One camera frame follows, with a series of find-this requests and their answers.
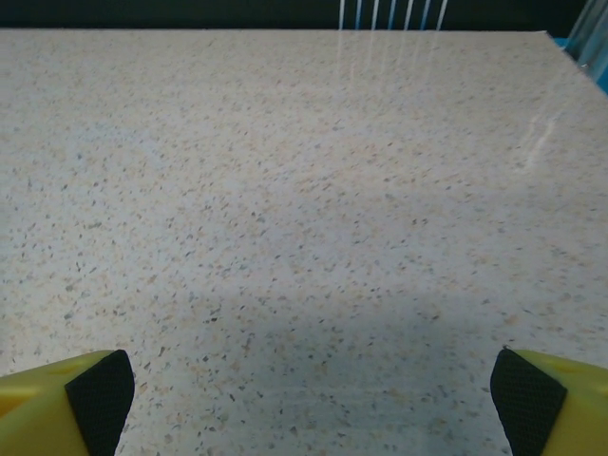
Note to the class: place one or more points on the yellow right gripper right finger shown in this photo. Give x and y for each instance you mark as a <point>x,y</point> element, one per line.
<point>560,413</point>

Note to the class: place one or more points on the aluminium right frame post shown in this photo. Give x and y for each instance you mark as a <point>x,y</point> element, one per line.
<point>591,38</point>

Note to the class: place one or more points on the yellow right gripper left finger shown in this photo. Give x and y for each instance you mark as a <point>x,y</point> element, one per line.
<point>47,413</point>

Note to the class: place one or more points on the blue right base strip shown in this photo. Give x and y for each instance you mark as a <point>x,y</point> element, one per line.
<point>561,43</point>

